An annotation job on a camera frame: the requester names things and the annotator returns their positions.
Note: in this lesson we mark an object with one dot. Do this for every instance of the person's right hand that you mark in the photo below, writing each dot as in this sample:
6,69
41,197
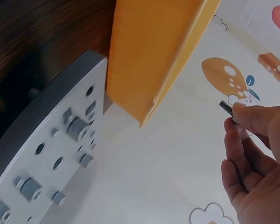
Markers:
268,182

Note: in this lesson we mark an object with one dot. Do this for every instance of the yellow plastic bin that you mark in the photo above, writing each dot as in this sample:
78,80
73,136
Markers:
144,58

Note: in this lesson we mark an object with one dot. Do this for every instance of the white board with holes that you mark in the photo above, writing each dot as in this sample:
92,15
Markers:
49,149

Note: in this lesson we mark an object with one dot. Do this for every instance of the group of grey metal nuts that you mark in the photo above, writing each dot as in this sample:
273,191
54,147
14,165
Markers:
75,127

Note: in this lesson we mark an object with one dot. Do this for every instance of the small threaded metal bolt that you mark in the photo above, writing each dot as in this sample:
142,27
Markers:
225,107

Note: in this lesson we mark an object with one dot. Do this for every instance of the person's right thumb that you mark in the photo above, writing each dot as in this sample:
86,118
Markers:
254,119

